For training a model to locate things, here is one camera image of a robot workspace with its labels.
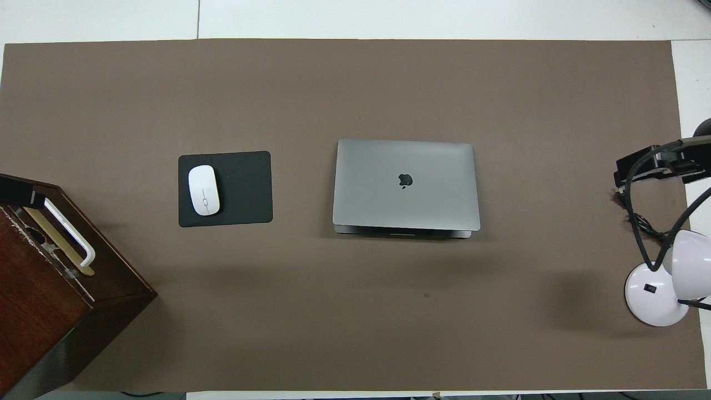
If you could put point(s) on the brown table mat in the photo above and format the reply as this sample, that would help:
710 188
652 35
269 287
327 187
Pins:
355 311

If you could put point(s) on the white computer mouse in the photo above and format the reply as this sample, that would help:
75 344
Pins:
203 189

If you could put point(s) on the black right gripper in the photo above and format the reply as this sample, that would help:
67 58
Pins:
636 166

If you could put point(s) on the white desk lamp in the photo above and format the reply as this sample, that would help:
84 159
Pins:
655 294

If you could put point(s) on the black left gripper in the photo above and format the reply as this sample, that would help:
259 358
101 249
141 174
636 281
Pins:
16 191

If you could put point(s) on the grey laptop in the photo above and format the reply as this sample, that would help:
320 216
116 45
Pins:
377 194

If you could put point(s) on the black mouse pad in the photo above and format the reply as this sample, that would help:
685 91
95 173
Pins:
244 189

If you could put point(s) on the dark wooden box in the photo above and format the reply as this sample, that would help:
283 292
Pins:
39 311

